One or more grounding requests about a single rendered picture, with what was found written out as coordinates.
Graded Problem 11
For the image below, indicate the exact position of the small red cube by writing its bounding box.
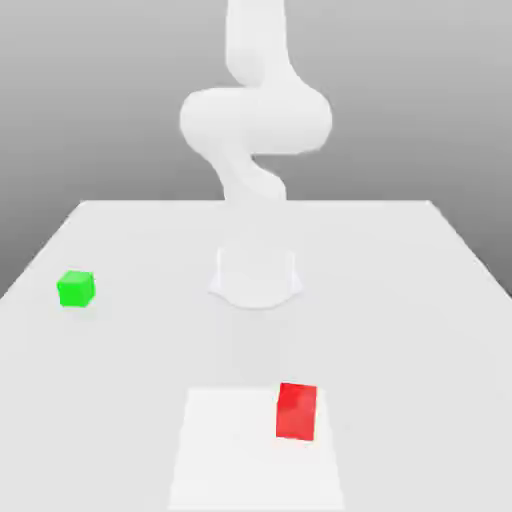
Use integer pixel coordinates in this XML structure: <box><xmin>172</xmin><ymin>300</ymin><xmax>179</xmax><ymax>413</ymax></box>
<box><xmin>274</xmin><ymin>381</ymin><xmax>319</xmax><ymax>443</ymax></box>

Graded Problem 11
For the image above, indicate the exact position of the small green cube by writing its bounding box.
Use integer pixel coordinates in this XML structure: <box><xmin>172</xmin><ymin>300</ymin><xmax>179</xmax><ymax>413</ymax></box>
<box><xmin>56</xmin><ymin>269</ymin><xmax>97</xmax><ymax>309</ymax></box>

